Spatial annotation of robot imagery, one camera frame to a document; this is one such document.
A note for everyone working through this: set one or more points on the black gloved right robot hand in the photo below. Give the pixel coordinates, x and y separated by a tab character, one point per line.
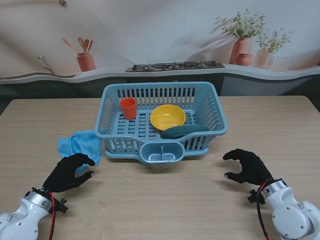
250	167

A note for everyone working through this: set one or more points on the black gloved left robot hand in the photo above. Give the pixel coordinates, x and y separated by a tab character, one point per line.
66	173

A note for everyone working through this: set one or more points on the blue cleaning cloth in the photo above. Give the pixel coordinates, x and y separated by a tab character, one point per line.
82	145

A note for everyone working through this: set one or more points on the teal plastic plate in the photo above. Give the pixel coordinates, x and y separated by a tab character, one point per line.
180	132

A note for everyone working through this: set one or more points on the orange plastic cup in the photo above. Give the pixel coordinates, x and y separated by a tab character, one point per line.
128	108

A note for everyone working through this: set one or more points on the yellow plastic plate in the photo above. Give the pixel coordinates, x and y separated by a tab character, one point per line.
167	117

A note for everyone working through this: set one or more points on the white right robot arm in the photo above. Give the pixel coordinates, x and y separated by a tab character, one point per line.
290	212

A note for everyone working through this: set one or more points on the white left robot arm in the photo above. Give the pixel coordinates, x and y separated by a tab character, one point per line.
22	217

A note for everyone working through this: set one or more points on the light blue plastic dish basket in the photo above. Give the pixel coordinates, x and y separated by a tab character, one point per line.
212	110

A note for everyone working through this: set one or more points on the printed kitchen backdrop banner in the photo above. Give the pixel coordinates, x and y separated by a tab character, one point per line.
160	30

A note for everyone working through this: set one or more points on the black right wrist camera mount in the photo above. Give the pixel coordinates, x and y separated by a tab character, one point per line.
255	196

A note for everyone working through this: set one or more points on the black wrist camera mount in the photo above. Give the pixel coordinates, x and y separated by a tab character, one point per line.
60	206
255	196

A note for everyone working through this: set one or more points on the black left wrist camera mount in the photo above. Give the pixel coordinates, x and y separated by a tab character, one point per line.
60	206

